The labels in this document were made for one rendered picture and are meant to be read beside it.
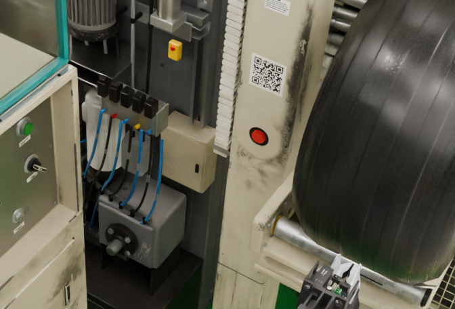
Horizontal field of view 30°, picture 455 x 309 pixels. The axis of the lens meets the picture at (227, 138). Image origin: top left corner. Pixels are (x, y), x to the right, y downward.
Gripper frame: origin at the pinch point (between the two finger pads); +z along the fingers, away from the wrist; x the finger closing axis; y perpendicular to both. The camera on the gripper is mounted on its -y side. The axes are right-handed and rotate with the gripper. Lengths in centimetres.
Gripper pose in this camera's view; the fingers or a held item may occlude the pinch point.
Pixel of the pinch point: (349, 272)
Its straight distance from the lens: 142.3
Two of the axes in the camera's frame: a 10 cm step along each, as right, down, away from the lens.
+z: 4.9, -4.5, 7.5
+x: -8.6, -3.9, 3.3
